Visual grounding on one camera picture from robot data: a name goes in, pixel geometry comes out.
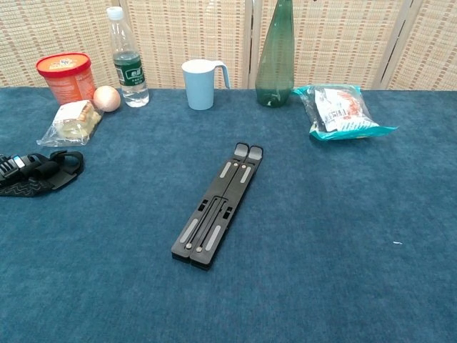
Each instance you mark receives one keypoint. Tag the blue carpet table cover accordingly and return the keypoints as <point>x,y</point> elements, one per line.
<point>107,268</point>

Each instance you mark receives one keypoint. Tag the teal snack package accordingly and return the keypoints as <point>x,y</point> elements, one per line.
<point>342,114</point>

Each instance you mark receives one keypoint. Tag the black folding laptop stand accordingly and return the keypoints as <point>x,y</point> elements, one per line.
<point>200,228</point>

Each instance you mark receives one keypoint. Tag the clear water bottle green label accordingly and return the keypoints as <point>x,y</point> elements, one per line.
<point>132,71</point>

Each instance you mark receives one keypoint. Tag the clear bag of pastries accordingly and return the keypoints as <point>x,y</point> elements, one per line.
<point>71,125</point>

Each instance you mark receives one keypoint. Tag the green spray bottle black trigger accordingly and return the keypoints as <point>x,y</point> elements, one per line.
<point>275,71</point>

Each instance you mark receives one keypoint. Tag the beige onion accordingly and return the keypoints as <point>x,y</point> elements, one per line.
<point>107,99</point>

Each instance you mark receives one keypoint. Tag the woven folding screen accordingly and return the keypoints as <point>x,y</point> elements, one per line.
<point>214,28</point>

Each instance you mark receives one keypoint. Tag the red snack canister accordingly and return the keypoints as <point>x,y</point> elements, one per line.
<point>68,82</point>

